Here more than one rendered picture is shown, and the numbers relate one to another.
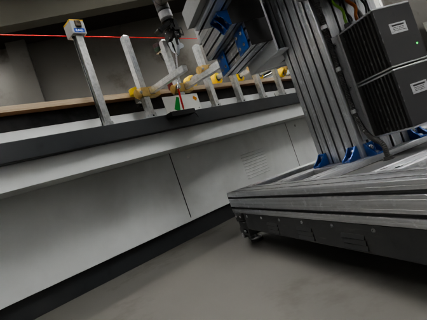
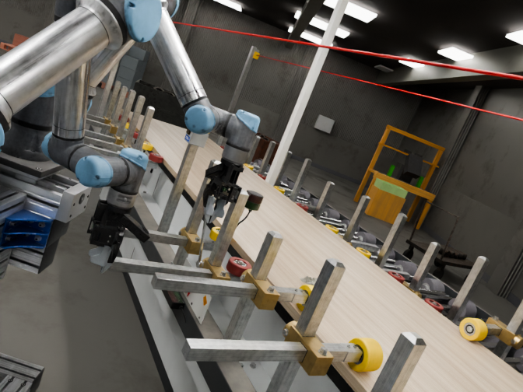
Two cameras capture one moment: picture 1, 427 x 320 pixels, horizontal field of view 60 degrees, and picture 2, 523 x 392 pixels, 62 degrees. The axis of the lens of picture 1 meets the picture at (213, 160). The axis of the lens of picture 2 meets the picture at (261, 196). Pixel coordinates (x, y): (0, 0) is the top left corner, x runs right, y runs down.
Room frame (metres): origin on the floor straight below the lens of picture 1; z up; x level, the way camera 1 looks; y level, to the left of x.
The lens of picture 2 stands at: (2.40, -1.28, 1.44)
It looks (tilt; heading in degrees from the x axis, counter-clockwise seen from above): 12 degrees down; 101
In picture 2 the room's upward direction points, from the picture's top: 22 degrees clockwise
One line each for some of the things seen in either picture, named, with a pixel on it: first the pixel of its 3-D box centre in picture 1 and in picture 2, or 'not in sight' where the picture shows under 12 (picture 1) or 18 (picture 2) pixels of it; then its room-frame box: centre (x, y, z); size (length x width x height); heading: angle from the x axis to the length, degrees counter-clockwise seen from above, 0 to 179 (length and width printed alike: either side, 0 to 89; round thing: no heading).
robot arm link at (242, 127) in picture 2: (161, 2); (242, 130); (2.02, -0.01, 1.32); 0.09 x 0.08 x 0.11; 9
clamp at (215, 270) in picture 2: (181, 88); (215, 273); (2.09, 0.04, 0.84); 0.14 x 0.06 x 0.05; 135
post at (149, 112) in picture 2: not in sight; (138, 147); (1.20, 0.95, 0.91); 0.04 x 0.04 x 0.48; 45
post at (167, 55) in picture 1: (175, 79); (217, 256); (2.08, 0.05, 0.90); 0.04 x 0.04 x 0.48; 45
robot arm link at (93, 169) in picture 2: not in sight; (97, 169); (1.80, -0.33, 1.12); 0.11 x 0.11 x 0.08; 82
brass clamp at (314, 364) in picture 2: not in sight; (305, 346); (2.44, -0.32, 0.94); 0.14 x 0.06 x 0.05; 135
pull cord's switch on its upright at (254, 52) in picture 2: not in sight; (234, 105); (1.07, 2.66, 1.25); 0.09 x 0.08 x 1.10; 135
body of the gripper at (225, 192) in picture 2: (171, 29); (226, 180); (2.03, -0.02, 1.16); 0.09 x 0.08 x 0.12; 134
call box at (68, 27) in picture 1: (75, 30); (196, 136); (1.72, 0.42, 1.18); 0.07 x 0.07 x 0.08; 45
